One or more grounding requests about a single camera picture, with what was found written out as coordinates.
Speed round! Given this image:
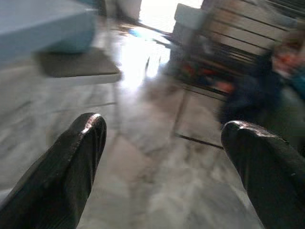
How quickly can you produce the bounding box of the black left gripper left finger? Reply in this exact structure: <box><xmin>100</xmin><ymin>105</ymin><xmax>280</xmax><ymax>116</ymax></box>
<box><xmin>0</xmin><ymin>112</ymin><xmax>107</xmax><ymax>229</ymax></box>

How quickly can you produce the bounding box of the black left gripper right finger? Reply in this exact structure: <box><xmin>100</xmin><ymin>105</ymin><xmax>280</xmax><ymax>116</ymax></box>
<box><xmin>221</xmin><ymin>120</ymin><xmax>305</xmax><ymax>229</ymax></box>

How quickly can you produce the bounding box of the navy blue garment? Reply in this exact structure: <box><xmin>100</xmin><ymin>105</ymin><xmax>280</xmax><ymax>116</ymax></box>
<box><xmin>217</xmin><ymin>53</ymin><xmax>283</xmax><ymax>124</ymax></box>

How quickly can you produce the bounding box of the black metal drying rack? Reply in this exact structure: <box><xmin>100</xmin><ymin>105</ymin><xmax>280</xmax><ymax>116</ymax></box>
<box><xmin>170</xmin><ymin>0</ymin><xmax>305</xmax><ymax>146</ymax></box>

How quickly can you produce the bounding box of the grey folding chair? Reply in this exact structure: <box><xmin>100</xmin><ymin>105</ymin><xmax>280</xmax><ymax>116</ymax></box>
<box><xmin>35</xmin><ymin>46</ymin><xmax>122</xmax><ymax>80</ymax></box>

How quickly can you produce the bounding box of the red clothes heap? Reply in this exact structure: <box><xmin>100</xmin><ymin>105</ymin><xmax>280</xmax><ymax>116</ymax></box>
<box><xmin>271</xmin><ymin>50</ymin><xmax>299</xmax><ymax>73</ymax></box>

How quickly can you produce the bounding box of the white plastic stool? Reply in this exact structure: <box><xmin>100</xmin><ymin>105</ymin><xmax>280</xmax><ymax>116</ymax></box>
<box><xmin>173</xmin><ymin>2</ymin><xmax>208</xmax><ymax>33</ymax></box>

